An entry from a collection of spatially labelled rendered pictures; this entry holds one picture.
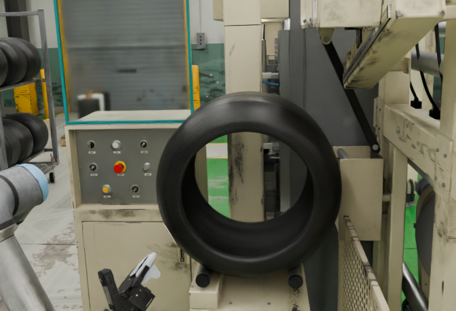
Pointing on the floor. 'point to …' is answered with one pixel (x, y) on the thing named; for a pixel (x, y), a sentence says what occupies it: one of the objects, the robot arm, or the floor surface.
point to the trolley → (22, 151)
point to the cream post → (250, 66)
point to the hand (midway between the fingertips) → (150, 254)
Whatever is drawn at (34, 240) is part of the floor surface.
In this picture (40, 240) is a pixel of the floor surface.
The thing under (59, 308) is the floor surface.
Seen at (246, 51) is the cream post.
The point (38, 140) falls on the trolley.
